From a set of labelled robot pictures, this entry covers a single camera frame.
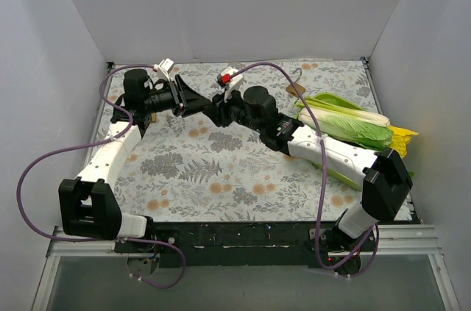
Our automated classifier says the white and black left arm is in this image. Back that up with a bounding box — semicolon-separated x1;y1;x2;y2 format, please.
58;68;211;252

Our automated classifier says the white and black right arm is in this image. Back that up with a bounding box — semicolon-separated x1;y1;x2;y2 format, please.
203;86;413;251

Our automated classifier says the green plastic tray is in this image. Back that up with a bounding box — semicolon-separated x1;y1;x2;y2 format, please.
288;99;375;190

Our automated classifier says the green napa cabbage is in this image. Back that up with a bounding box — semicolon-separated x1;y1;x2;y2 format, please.
305;97;392;151

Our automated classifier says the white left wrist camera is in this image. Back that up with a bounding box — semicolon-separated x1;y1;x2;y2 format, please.
153;58;174;82

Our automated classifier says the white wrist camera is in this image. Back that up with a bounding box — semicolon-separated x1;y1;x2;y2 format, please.
153;58;174;82
216;66;244;102

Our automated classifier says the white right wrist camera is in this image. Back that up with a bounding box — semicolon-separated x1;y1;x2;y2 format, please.
216;66;244;102

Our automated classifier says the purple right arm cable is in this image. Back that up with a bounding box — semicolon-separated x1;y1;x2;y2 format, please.
232;62;380;280

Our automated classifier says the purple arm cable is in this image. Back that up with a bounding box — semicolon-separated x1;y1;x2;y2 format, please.
232;62;380;280
15;62;187;290

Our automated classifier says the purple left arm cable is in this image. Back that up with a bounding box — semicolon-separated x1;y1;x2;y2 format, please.
15;62;187;290

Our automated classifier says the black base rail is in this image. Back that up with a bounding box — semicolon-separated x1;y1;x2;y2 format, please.
113;220;383;271

